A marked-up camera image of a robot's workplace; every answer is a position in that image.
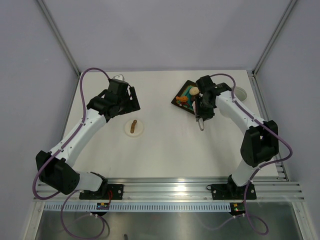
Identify left aluminium frame post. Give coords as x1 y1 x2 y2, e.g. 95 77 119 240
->
34 0 81 79

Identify aluminium frame post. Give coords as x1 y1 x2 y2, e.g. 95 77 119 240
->
251 0 300 77
34 0 81 79

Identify white round bun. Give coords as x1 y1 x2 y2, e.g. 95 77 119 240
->
189 86 200 96

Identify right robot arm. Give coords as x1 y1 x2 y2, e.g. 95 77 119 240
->
193 75 279 198

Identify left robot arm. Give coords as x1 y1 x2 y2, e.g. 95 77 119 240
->
35 78 140 199

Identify clear plastic tongs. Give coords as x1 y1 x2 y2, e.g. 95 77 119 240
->
197 118 205 131

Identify white slotted cable duct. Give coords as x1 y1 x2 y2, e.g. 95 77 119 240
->
43 202 232 212

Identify orange fried shrimp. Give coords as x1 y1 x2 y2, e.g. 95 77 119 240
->
175 96 189 104

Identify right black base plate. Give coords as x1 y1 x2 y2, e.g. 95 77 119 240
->
206 183 246 201

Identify dark square teal plate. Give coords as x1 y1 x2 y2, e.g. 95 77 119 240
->
171 80 200 115

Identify aluminium rail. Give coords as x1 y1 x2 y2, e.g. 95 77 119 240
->
33 176 305 203

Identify white round lid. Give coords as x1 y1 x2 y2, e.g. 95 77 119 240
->
124 119 145 138

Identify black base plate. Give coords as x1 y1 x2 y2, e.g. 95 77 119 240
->
206 183 246 201
79 183 124 200

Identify brown handle on lid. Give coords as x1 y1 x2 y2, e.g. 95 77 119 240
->
130 119 138 134

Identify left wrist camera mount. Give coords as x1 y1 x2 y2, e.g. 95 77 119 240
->
113 74 125 81

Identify white cylindrical container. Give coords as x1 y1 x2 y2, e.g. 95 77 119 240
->
219 86 248 118

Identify right aluminium frame post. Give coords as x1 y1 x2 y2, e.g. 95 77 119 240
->
251 0 300 77

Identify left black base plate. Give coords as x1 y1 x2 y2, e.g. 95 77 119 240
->
79 183 124 200

